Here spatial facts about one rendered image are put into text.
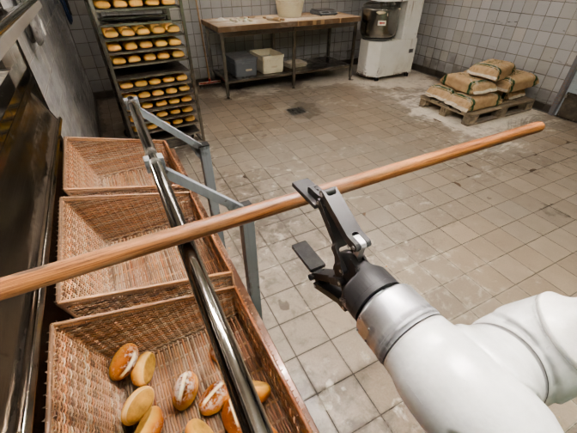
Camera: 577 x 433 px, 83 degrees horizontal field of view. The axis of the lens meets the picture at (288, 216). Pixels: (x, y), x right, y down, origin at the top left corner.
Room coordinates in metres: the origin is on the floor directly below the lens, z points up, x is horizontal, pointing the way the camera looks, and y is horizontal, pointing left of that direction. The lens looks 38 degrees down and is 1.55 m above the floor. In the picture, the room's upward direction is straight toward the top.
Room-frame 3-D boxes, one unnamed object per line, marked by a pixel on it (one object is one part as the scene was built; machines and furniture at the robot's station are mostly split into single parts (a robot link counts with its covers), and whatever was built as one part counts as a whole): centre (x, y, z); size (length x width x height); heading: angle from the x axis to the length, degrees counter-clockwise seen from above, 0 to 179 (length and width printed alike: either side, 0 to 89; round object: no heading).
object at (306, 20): (5.50, 0.08, 0.45); 2.20 x 0.80 x 0.90; 117
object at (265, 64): (5.37, 0.33, 0.35); 0.50 x 0.36 x 0.24; 28
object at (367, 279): (0.30, -0.10, 1.20); 0.09 x 0.07 x 0.08; 28
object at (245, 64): (5.18, 0.70, 0.35); 0.50 x 0.36 x 0.24; 27
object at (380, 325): (0.24, -0.13, 1.20); 0.09 x 0.06 x 0.09; 118
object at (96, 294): (0.87, 0.52, 0.72); 0.56 x 0.49 x 0.28; 28
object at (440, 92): (4.36, -2.13, 0.22); 0.62 x 0.36 x 0.15; 122
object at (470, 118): (4.33, -2.48, 0.07); 1.20 x 0.80 x 0.14; 117
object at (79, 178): (1.41, 0.79, 0.72); 0.56 x 0.49 x 0.28; 28
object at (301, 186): (0.42, -0.03, 1.27); 0.07 x 0.03 x 0.01; 28
